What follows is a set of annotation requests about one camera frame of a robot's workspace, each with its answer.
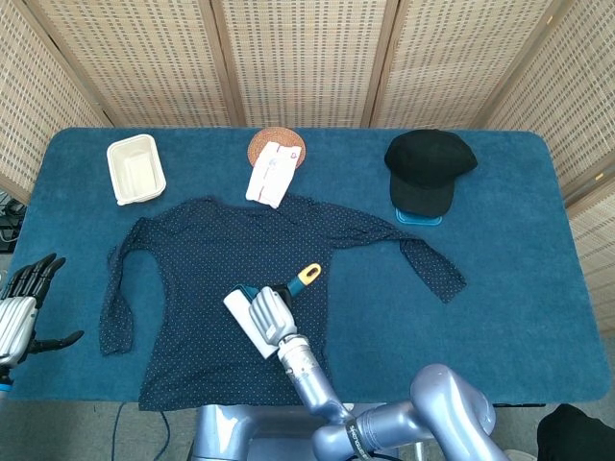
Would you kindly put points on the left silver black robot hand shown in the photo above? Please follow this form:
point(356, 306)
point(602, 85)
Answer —
point(17, 322)

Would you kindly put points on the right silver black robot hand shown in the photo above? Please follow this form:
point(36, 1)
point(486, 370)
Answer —
point(271, 317)

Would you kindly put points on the right lavender robot arm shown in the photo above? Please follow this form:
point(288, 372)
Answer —
point(312, 384)

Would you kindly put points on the navy polka dot shirt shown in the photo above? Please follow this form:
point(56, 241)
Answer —
point(211, 269)

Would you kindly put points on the lavender robot torso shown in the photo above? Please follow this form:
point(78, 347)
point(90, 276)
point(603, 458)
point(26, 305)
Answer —
point(240, 432)

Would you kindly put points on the small blue tray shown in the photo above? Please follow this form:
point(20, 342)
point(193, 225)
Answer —
point(418, 219)

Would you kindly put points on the round woven rattan coaster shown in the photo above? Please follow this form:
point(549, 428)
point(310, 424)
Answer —
point(269, 137)

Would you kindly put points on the cream plastic food container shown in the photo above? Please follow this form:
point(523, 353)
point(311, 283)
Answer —
point(137, 170)

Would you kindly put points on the wicker folding screen panel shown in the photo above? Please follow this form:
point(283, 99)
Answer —
point(576, 105)
point(33, 105)
point(302, 62)
point(456, 62)
point(144, 62)

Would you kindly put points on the black baseball cap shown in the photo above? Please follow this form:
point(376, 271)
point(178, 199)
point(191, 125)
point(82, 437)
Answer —
point(427, 163)

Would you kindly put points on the teal fleece table cloth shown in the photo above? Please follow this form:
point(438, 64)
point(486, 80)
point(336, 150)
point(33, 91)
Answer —
point(504, 298)

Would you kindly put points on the black fabric object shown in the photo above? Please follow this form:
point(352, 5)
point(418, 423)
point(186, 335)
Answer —
point(576, 434)

